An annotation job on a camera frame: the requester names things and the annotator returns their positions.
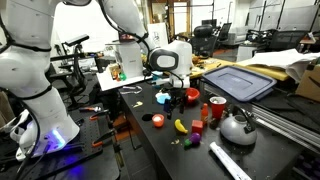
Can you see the small green ball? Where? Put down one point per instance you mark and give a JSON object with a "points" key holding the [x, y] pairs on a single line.
{"points": [[122, 76]]}

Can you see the red plastic bowl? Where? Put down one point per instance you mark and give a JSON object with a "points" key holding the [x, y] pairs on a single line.
{"points": [[193, 95]]}

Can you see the crumbled paper scrap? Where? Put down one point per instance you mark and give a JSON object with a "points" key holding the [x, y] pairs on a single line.
{"points": [[175, 142]]}

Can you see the white rectangular bar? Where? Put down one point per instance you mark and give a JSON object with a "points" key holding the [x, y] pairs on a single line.
{"points": [[228, 161]]}

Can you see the silver spoon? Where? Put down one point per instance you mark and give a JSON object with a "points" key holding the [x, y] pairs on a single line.
{"points": [[138, 91]]}

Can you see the purple toy eggplant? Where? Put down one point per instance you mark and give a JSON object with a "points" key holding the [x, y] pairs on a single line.
{"points": [[195, 138]]}

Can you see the blue storage bin lid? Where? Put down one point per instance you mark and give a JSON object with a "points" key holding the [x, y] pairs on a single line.
{"points": [[238, 82]]}

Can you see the yellow toy banana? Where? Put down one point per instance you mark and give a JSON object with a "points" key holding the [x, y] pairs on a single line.
{"points": [[180, 126]]}

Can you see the black mesh office chair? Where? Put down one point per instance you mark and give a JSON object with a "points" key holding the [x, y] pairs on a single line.
{"points": [[286, 40]]}

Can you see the wooden work table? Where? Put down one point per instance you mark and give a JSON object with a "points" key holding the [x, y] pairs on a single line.
{"points": [[226, 64]]}

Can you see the small blue plate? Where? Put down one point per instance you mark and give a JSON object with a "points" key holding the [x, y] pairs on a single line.
{"points": [[160, 98]]}

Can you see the orange toy bottle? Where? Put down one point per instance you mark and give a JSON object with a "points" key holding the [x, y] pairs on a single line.
{"points": [[204, 113]]}

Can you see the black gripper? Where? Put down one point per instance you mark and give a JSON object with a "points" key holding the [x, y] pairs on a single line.
{"points": [[174, 92]]}

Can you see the white flat board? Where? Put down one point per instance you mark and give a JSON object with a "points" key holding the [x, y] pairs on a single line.
{"points": [[106, 82]]}

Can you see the blue plastic cup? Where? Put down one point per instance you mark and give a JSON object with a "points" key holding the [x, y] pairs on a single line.
{"points": [[156, 81]]}

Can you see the white rectangular box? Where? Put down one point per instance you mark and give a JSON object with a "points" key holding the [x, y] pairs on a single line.
{"points": [[130, 61]]}

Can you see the black camera on stand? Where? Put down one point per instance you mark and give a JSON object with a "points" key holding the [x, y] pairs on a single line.
{"points": [[77, 40]]}

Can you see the brown cardboard box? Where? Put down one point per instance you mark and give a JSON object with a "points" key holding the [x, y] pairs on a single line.
{"points": [[310, 85]]}

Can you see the white sketch board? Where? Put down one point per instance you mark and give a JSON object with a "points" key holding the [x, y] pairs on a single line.
{"points": [[159, 33]]}

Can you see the small orange cup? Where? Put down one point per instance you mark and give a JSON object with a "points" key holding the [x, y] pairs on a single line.
{"points": [[158, 120]]}

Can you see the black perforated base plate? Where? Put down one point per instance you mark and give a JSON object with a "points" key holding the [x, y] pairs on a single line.
{"points": [[90, 133]]}

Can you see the white paper stack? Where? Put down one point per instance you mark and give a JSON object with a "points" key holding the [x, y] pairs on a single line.
{"points": [[283, 59]]}

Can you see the aluminium rail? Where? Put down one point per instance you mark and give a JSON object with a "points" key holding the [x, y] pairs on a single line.
{"points": [[283, 125]]}

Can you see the red plastic cup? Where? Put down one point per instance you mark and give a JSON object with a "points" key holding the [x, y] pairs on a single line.
{"points": [[218, 107]]}

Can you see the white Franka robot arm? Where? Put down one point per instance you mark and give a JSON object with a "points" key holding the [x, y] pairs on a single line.
{"points": [[30, 66]]}

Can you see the red cube block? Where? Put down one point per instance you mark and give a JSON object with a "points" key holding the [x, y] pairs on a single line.
{"points": [[197, 127]]}

